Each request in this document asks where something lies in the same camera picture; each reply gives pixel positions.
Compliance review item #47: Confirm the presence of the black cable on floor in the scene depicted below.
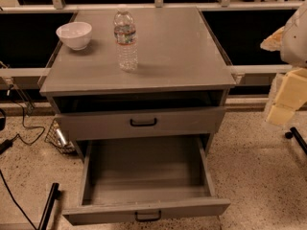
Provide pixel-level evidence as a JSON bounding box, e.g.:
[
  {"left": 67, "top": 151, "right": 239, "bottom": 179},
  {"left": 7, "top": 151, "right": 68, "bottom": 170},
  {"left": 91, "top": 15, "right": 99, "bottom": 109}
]
[{"left": 0, "top": 83, "right": 46, "bottom": 230}]

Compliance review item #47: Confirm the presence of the black left base leg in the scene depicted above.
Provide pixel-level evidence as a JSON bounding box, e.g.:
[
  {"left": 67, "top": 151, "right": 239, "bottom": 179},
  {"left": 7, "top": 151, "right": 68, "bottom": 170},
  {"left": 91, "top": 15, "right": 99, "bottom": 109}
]
[{"left": 37, "top": 183, "right": 60, "bottom": 230}]

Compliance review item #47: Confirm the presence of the white ceramic bowl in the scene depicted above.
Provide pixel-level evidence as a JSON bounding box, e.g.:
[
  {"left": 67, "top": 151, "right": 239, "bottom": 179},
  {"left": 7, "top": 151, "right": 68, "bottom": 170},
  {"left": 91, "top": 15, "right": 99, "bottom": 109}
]
[{"left": 56, "top": 22, "right": 92, "bottom": 50}]

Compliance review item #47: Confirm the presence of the black base leg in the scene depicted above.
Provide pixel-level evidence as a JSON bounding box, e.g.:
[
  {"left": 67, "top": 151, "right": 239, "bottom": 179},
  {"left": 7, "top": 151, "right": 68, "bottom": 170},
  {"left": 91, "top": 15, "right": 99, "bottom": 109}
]
[
  {"left": 37, "top": 183, "right": 60, "bottom": 230},
  {"left": 285, "top": 126, "right": 307, "bottom": 154}
]

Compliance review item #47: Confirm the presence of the black right base leg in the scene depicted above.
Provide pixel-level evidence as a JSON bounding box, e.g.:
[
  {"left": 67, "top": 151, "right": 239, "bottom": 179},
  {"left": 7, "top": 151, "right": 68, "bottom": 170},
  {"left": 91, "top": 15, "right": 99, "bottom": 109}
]
[{"left": 285, "top": 126, "right": 307, "bottom": 154}]

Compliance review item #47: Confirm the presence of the metal railing frame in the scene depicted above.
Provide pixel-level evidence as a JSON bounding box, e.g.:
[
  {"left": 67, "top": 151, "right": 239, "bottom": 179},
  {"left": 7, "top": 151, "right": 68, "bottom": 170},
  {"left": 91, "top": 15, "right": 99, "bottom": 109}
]
[{"left": 0, "top": 0, "right": 303, "bottom": 70}]

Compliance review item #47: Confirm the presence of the grey drawer cabinet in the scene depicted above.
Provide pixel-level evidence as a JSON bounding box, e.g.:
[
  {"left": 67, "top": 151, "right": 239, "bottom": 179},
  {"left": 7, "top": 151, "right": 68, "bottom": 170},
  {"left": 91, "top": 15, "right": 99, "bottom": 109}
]
[{"left": 40, "top": 8, "right": 234, "bottom": 156}]

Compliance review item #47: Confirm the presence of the open grey middle drawer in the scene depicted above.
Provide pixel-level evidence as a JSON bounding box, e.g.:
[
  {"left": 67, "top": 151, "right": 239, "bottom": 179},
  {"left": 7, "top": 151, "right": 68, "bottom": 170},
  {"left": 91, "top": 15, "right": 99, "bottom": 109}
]
[{"left": 63, "top": 135, "right": 230, "bottom": 225}]

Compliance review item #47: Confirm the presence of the wire mesh basket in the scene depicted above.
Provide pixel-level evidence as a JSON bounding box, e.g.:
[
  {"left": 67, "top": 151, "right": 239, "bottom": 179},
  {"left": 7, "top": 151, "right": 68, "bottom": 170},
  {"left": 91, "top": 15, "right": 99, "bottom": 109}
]
[{"left": 45, "top": 120, "right": 76, "bottom": 154}]

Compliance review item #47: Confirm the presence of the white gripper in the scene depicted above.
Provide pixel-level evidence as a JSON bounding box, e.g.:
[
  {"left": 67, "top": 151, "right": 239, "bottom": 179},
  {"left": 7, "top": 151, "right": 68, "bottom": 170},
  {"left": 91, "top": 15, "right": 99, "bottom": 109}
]
[{"left": 260, "top": 0, "right": 307, "bottom": 126}]

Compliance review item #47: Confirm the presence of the grey upper drawer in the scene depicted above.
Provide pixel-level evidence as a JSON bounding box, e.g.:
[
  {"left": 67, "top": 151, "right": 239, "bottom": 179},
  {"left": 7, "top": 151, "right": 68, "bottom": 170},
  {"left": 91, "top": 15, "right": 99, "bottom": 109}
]
[{"left": 56, "top": 107, "right": 225, "bottom": 141}]

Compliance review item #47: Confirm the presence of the clear plastic water bottle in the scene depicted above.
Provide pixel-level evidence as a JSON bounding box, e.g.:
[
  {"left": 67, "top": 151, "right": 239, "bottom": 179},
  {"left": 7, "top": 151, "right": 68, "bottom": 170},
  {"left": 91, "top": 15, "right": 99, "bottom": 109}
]
[{"left": 113, "top": 5, "right": 138, "bottom": 72}]

